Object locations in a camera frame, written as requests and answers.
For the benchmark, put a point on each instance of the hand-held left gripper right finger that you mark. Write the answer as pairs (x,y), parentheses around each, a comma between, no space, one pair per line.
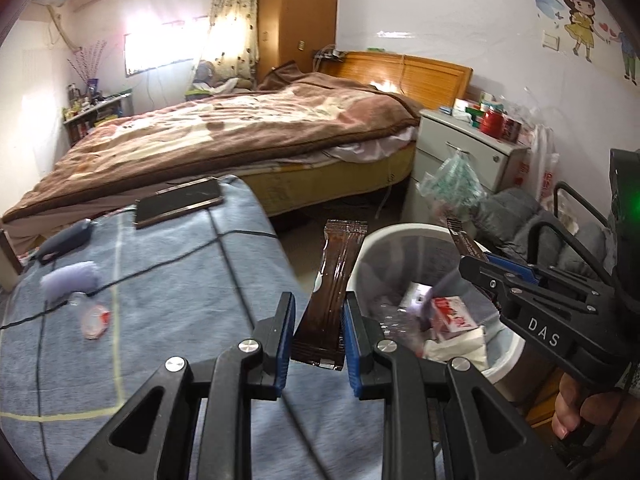
(352,345)

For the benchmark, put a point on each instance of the grey cloth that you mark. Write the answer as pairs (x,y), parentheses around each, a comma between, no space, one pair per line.
(505,215)

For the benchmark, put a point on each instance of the white nightstand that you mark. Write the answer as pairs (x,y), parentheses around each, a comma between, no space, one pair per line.
(450,135)

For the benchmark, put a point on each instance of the white printed paper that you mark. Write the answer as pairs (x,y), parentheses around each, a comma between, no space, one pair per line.
(460,345)

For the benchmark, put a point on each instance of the grey plush toy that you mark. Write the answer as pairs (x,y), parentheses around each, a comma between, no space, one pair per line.
(206,74)

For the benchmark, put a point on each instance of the brown pillow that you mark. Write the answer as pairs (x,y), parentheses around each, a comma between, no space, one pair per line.
(285,77)

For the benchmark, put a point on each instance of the red jar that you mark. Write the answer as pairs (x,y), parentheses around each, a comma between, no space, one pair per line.
(492,122)

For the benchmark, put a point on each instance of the dark red can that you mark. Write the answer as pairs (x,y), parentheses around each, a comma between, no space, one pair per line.
(511,127)

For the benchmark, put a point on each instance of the white wall switch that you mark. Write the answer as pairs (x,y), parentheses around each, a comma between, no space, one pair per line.
(551,40)

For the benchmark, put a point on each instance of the pink strawberry milk carton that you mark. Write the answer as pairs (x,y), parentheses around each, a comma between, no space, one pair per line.
(450,315)

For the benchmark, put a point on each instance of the decorative dry branches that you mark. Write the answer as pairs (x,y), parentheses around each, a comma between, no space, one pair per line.
(90,65)

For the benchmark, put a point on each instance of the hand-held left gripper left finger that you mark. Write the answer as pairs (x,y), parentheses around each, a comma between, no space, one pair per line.
(282,345)

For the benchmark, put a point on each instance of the green plastic bag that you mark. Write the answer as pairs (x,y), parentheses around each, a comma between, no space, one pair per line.
(455,180)

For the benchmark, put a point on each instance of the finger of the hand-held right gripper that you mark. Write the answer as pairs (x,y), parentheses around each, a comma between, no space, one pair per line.
(482,280)
(515,267)

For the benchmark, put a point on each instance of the wooden wardrobe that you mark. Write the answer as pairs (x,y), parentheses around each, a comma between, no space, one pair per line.
(300,10)

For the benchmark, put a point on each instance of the black metal frame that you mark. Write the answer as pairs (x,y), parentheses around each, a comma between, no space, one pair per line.
(531,245)

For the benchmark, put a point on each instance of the yellow bed mattress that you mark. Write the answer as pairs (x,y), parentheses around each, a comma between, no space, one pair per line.
(325,180)

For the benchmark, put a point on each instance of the pile of small boxes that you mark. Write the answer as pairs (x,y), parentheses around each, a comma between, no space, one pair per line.
(475,107)

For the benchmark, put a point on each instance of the clear plastic bottle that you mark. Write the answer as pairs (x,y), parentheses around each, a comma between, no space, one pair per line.
(395,325)

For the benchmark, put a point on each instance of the brown sachet wrapper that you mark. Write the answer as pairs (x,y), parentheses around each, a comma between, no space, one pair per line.
(465,242)
(332,280)

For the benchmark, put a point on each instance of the bed with brown blanket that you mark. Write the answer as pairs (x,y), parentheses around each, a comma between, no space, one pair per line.
(200,135)

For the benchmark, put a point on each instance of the white bag with red print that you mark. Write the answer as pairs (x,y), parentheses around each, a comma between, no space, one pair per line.
(542,160)

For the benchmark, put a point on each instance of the bright window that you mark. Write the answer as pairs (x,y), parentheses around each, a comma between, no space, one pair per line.
(160,45)

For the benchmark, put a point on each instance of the patterned curtain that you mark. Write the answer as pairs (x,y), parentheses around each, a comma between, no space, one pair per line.
(235,20)

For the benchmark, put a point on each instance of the cartoon wall sticker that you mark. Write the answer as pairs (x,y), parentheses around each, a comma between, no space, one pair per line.
(580,15)

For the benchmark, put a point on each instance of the person's right hand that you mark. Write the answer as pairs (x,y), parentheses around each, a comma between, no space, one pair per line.
(570,405)

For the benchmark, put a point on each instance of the wooden headboard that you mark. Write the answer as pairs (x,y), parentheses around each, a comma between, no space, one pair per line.
(430,75)

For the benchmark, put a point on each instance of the dark smartphone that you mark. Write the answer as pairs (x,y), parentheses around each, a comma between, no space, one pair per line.
(177,202)

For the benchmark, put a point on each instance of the clear bottle with red label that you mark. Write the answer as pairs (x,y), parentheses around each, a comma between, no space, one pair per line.
(92,317)

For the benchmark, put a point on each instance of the white trash bin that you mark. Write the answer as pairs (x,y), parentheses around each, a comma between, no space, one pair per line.
(385,260)

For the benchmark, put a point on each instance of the cluttered desk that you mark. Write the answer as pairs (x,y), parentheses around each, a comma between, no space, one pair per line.
(100,115)

